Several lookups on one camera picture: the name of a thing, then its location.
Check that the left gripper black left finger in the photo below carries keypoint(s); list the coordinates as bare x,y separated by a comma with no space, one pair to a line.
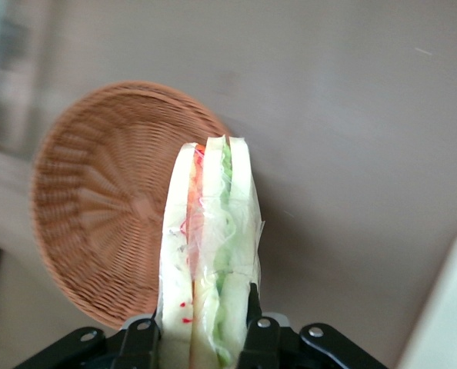
140,342

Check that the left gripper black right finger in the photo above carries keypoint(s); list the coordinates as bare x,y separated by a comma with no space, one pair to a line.
260,334

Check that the triangle sandwich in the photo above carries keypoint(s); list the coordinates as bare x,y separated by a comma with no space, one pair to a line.
213,238

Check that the brown round wicker basket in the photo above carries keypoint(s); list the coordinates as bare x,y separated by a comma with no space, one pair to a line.
105,200

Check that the beige plastic tray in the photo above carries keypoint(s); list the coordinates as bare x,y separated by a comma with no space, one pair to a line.
444,307

